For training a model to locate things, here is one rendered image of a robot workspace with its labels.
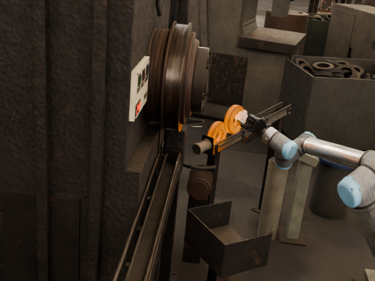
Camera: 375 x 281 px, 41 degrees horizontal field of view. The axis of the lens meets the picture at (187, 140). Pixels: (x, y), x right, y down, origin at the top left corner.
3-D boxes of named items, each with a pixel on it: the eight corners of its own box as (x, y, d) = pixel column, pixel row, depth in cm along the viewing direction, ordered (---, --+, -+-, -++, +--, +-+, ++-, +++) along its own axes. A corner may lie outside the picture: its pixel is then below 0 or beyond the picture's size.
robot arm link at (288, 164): (299, 162, 263) (300, 150, 252) (282, 175, 260) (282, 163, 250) (287, 150, 268) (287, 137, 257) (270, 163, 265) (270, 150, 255)
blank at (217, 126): (210, 153, 278) (215, 155, 276) (203, 135, 267) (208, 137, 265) (224, 132, 285) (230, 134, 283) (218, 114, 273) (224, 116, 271)
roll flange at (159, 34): (135, 143, 208) (142, 28, 190) (153, 108, 251) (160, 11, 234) (159, 146, 207) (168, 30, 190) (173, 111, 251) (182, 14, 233)
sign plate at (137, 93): (128, 121, 179) (131, 71, 172) (142, 100, 203) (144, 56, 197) (134, 121, 179) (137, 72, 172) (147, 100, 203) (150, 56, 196)
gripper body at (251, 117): (255, 111, 260) (274, 124, 254) (249, 125, 264) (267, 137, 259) (247, 114, 254) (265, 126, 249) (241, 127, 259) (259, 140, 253)
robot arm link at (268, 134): (274, 144, 258) (264, 148, 251) (267, 138, 260) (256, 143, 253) (281, 129, 253) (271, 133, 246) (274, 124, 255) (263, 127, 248)
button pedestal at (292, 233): (279, 245, 309) (297, 151, 286) (277, 224, 331) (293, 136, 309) (306, 248, 308) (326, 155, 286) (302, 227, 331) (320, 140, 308)
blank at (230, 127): (224, 108, 257) (229, 110, 255) (240, 100, 268) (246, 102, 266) (222, 136, 264) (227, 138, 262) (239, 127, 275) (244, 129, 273)
